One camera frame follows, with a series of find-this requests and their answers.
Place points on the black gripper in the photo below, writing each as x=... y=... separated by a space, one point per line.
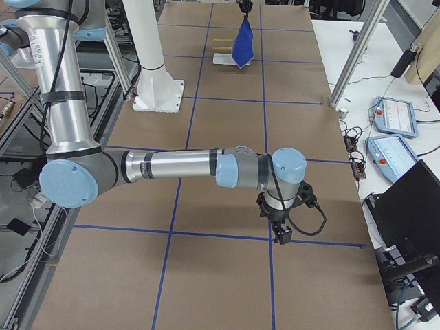
x=276 y=216
x=245 y=7

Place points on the blue microfiber towel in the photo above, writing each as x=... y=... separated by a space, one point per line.
x=242 y=51

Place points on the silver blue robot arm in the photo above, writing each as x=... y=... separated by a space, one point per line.
x=81 y=166

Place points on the white towel rack base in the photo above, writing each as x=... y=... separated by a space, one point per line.
x=223 y=59

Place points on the blue teach pendant near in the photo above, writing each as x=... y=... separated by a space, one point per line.
x=392 y=155

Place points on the blue teach pendant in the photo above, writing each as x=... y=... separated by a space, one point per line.
x=392 y=155
x=394 y=116

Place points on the black laptop computer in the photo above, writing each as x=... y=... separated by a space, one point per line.
x=407 y=214

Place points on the blue teach pendant far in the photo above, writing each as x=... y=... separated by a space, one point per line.
x=394 y=116

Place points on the black cylindrical device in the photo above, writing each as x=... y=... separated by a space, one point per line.
x=402 y=64

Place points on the white power strip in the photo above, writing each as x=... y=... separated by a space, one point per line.
x=38 y=200

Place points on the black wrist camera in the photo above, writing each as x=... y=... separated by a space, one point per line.
x=283 y=235

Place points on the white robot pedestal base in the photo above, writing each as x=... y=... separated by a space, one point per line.
x=157 y=91

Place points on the aluminium frame post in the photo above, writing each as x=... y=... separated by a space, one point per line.
x=366 y=32

